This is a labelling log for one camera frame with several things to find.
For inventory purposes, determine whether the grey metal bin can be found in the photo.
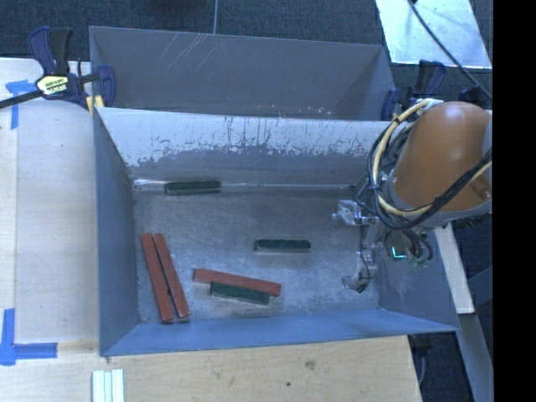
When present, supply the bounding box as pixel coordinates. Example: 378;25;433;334
88;25;462;358

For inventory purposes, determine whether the dark green flat block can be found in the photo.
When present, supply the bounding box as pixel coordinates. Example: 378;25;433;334
209;281;271;307
163;180;223;196
253;238;312;254

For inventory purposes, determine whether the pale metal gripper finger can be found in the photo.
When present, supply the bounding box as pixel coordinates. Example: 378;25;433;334
341;249;379;294
332;198;379;228

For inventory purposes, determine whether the pale wood board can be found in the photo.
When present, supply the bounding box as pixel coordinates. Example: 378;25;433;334
14;59;101;345

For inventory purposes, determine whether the red-brown flat block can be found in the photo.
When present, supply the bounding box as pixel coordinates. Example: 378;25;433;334
152;232;191;320
192;268;282;298
139;232;175;324

